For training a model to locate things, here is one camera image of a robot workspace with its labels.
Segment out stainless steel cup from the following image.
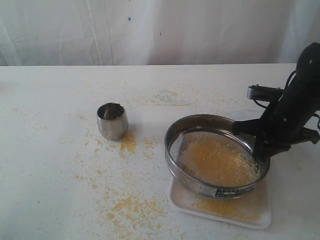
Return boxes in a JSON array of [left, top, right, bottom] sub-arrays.
[[96, 102, 129, 141]]

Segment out white plastic tray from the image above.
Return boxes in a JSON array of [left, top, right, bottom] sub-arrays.
[[168, 178, 272, 229]]

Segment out round steel mesh sieve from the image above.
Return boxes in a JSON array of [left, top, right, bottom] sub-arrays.
[[164, 114, 270, 199]]

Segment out yellow grain powder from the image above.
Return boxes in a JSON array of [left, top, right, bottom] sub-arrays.
[[179, 139, 260, 187]]

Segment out sieved yellow grains on tray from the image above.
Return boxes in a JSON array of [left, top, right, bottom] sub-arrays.
[[191, 186, 265, 221]]

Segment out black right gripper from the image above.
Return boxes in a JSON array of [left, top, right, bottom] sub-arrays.
[[232, 76, 320, 162]]

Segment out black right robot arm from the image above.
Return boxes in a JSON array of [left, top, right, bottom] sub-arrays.
[[232, 42, 320, 159]]

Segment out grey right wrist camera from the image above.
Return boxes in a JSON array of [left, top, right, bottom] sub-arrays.
[[247, 84, 284, 103]]

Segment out white backdrop curtain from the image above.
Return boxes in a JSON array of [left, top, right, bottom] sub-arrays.
[[0, 0, 320, 66]]

